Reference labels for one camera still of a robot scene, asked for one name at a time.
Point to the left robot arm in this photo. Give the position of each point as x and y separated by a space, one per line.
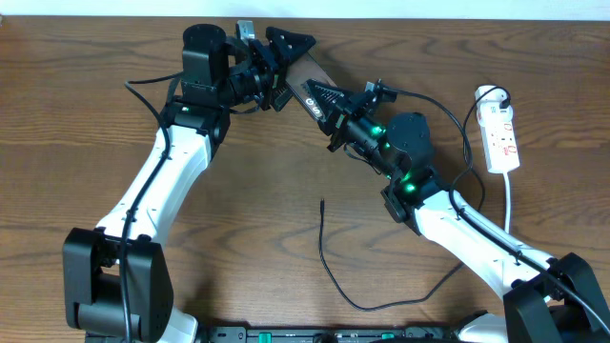
116 280

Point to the white power strip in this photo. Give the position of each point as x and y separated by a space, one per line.
495 118

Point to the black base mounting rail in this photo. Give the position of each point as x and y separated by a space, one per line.
233 334

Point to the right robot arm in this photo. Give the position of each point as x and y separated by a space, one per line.
545 299

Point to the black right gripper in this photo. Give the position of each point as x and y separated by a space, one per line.
334 100

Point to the Galaxy S25 Ultra smartphone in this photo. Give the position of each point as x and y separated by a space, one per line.
306 79

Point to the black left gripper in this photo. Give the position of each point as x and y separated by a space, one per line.
277 71

